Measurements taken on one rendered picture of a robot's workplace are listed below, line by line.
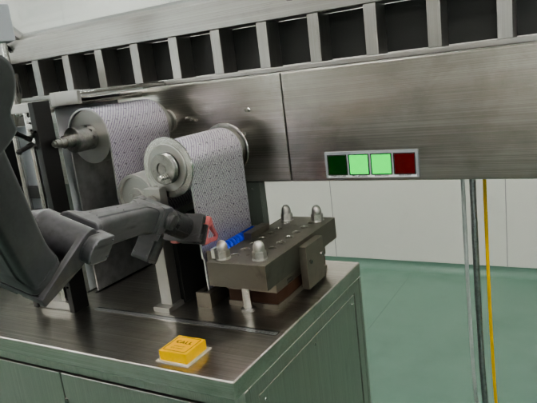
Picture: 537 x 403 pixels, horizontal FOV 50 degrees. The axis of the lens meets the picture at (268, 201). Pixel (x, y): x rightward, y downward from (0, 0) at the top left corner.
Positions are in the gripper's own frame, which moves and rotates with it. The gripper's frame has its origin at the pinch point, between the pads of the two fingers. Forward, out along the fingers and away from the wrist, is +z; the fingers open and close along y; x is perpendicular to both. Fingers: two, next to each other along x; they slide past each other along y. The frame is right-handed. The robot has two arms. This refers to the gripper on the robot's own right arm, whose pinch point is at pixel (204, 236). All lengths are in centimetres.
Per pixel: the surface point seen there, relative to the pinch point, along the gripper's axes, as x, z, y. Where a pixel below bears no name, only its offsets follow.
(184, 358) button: -28.2, -16.1, 12.0
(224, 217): 6.8, 7.5, -0.6
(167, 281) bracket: -11.8, 0.3, -9.2
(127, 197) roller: 8.0, -5.7, -22.2
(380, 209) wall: 79, 261, -46
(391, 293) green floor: 20, 245, -28
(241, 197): 14.1, 14.1, -0.5
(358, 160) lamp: 25.8, 20.1, 29.3
